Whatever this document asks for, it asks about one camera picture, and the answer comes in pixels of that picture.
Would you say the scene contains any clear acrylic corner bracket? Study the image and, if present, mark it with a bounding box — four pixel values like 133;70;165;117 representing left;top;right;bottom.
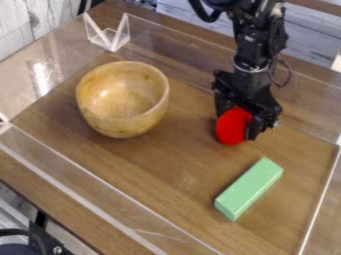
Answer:
83;13;131;52

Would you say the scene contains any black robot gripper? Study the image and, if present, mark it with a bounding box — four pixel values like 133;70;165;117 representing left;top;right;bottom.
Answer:
211;70;282;140

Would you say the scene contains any black cable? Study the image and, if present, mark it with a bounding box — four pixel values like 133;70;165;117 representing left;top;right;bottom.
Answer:
0;225;42;255

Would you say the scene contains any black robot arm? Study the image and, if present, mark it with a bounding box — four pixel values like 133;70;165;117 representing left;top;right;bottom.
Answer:
187;0;287;145

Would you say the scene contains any green rectangular block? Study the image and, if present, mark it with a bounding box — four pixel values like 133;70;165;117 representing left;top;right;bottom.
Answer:
214;157;283;221

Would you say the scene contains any light wooden bowl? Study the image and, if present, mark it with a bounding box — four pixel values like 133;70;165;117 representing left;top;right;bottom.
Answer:
76;61;171;138

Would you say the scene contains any red plush apple toy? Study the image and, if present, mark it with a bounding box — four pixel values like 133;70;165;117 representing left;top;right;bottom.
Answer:
214;107;251;145

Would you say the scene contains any black clamp with bolt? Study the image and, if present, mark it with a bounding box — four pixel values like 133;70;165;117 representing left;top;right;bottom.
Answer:
28;222;74;255

